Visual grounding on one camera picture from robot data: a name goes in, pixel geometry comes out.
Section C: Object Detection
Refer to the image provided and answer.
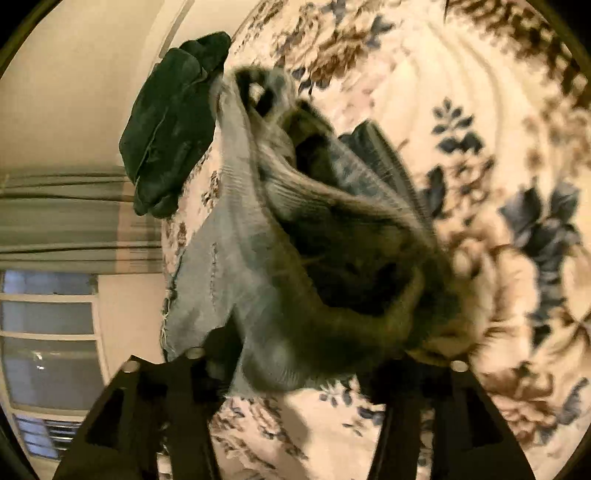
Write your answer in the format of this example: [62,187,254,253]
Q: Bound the light blue denim pants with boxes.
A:
[159,65,462,400]

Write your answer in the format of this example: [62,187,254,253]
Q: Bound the floral printed bed sheet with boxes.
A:
[157,0,591,480]

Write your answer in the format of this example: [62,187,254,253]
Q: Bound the grey curtain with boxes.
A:
[0,172,164,274]

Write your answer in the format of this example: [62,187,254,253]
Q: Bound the white framed window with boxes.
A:
[0,270,112,462]

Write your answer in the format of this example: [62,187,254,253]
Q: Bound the dark green cloth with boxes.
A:
[118,31,232,219]

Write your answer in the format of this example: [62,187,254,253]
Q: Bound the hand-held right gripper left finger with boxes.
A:
[52,323,245,480]

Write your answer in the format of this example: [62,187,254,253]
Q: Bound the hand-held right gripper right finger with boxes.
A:
[365,351,536,480]

